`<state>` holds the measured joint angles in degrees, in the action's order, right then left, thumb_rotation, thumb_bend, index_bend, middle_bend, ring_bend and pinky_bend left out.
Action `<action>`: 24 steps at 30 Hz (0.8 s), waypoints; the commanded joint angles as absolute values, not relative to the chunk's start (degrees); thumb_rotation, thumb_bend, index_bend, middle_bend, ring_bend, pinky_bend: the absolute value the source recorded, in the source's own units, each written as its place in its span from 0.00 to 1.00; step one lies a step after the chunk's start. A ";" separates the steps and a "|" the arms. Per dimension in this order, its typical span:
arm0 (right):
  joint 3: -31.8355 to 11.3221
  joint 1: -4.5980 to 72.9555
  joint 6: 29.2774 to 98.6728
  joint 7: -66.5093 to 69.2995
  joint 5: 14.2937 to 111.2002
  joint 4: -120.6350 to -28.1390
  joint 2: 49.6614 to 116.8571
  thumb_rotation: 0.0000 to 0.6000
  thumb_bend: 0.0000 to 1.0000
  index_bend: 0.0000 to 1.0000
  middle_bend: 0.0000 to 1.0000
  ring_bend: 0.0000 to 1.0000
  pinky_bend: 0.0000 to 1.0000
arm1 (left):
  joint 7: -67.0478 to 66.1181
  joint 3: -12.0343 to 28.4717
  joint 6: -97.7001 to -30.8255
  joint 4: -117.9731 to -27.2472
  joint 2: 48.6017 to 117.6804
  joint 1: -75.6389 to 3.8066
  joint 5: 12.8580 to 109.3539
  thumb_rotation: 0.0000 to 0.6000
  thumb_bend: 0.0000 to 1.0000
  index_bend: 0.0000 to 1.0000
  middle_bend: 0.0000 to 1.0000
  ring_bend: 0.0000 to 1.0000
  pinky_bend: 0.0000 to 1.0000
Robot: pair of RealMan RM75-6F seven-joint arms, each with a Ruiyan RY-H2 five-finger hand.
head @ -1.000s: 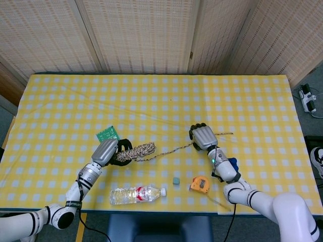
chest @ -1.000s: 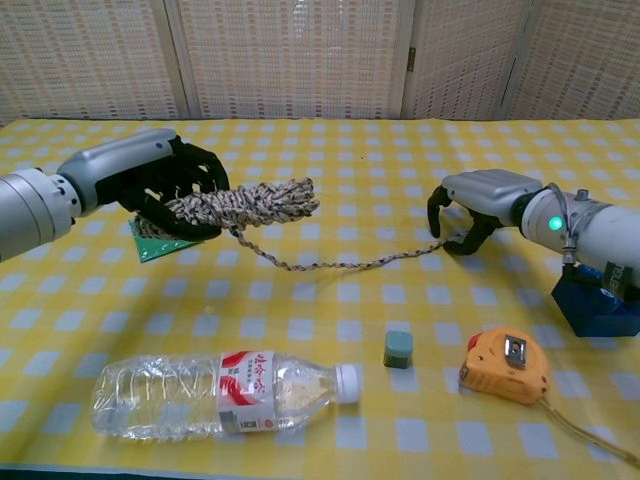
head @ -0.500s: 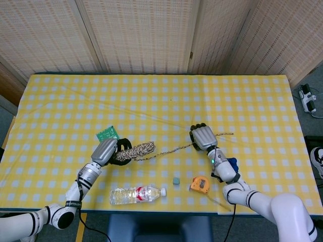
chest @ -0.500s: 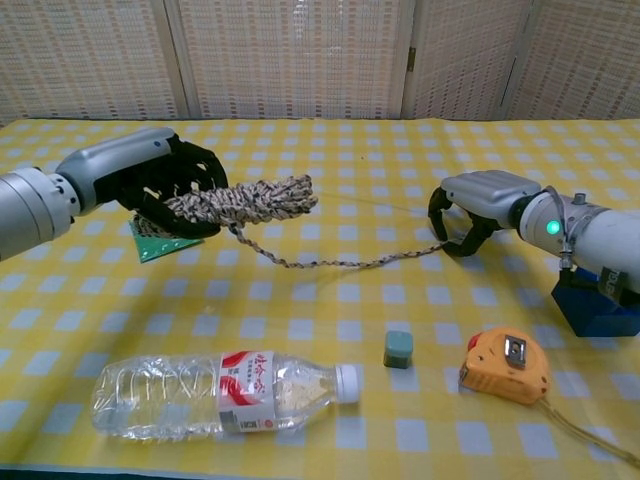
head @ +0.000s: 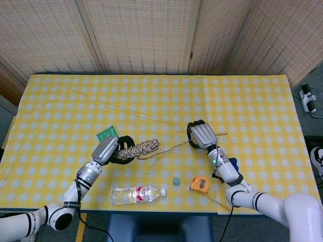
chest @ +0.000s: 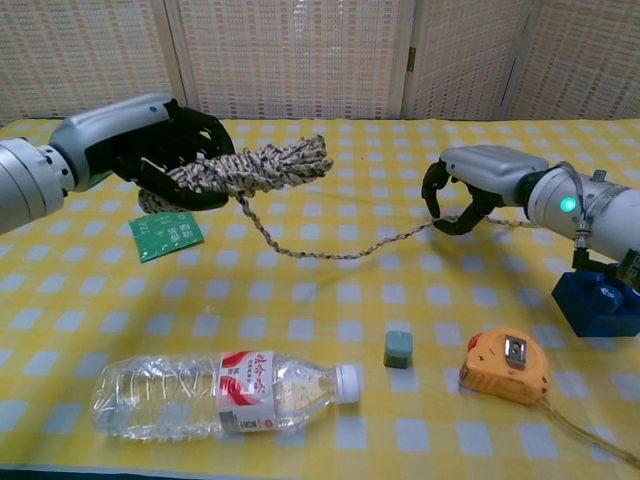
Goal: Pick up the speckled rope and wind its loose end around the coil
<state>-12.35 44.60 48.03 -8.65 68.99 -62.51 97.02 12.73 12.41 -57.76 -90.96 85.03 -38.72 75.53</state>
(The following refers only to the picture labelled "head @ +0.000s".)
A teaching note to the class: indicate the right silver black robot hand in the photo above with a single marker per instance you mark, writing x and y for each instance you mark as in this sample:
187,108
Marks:
204,134

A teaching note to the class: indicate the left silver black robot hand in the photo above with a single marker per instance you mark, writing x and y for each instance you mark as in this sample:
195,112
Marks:
103,151

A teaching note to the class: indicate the blue padded robot base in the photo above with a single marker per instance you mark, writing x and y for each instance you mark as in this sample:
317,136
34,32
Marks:
121,229

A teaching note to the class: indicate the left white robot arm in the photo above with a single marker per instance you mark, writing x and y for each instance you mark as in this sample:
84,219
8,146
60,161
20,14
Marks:
83,176

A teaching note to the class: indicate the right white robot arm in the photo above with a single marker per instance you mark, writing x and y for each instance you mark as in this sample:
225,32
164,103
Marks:
227,169

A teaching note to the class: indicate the green circuit board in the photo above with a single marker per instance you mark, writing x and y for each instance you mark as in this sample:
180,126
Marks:
107,132

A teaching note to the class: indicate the blue building block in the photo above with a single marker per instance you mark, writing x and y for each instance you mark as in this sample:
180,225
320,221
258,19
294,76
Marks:
234,164

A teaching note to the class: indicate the yellow checked tablecloth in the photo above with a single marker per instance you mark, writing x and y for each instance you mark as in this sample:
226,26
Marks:
176,100

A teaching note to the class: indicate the orange tape measure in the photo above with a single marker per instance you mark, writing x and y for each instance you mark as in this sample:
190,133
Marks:
200,185

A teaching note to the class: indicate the clear plastic water bottle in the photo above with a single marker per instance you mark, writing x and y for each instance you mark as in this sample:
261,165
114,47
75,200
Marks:
131,195

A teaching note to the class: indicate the small teal eraser cube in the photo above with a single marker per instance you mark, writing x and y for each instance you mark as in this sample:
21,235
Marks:
175,181

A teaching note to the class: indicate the brass screen hinge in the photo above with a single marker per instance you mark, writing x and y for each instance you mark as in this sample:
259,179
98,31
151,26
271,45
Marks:
191,55

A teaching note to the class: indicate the yellow floor tape strip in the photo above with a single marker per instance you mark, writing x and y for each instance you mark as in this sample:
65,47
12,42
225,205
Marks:
80,234

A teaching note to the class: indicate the white power strip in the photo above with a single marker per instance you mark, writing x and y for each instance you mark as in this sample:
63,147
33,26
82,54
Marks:
306,99

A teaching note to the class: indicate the brown wooden panel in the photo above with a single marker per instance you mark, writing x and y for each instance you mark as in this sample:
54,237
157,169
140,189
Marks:
8,85

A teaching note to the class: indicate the black and white shoe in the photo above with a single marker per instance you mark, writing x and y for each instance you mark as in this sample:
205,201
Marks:
318,161

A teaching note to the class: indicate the woven folding screen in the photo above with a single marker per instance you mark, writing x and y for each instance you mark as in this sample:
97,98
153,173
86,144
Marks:
138,37

